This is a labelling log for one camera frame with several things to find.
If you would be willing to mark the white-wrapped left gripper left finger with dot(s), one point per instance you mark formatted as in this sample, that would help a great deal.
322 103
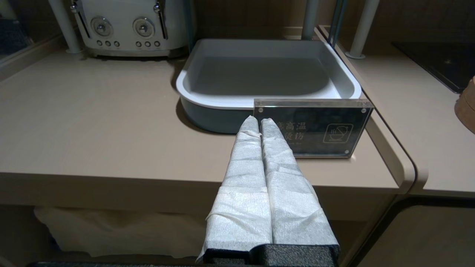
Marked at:
245 207

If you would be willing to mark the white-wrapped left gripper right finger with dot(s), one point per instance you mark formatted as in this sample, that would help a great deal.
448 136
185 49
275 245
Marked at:
293 211

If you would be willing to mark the bamboo steamer basket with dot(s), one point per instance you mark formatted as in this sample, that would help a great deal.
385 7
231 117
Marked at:
467 111

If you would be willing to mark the black induction cooktop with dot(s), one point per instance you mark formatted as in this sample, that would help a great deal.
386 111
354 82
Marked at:
441 63

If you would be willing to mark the acrylic hot warning sign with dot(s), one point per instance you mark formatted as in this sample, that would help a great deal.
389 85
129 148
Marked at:
326 126

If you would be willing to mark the large grey rack tray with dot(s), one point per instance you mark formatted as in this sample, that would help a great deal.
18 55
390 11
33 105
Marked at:
259 74

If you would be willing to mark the white cloth under counter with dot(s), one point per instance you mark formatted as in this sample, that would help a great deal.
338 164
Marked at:
111 230

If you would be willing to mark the three-tier grey tray rack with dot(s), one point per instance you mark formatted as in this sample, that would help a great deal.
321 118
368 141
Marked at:
337 22

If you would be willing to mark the white retro toaster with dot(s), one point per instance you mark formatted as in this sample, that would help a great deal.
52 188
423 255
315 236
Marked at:
126 11

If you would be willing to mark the long white support pole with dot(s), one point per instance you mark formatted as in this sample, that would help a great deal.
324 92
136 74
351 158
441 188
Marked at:
65 29

